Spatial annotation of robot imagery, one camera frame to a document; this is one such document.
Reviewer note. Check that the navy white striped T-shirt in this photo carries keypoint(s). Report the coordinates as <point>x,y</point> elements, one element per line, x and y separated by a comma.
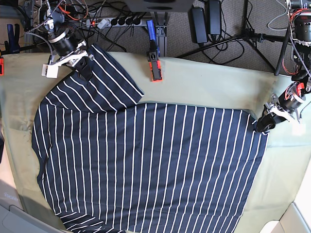
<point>110,164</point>

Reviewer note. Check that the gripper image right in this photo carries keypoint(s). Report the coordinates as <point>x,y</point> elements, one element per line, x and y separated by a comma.
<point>273,114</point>

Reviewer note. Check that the aluminium frame post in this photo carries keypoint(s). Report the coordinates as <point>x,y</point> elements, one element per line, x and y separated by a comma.
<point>161,20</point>

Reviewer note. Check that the blue orange clamp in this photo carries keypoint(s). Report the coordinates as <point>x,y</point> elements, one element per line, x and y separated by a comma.
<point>12,45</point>
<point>153,53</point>

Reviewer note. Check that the blue orange left clamp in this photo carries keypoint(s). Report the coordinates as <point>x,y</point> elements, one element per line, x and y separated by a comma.
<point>12,45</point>

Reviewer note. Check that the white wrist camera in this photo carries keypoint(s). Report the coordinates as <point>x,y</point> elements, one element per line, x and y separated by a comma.
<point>50,71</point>

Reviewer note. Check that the grey plastic bin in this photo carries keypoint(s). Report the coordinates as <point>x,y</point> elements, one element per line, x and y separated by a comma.
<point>14,220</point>

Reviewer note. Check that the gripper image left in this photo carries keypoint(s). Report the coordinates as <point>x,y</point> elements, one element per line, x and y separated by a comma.
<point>79,60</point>

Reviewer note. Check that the white power strip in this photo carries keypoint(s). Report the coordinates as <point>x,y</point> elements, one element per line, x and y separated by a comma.
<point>110,22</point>

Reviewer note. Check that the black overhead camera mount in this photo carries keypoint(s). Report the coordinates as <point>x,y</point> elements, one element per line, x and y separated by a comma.
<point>159,5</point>

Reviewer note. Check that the black tripod stand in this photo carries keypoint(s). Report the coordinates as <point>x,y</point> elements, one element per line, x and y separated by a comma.
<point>249,36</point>

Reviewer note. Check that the black power adapter brick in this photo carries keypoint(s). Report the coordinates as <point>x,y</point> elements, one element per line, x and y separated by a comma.
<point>197,23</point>

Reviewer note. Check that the blue orange centre clamp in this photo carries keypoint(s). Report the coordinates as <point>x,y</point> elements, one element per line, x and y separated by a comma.
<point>153,53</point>

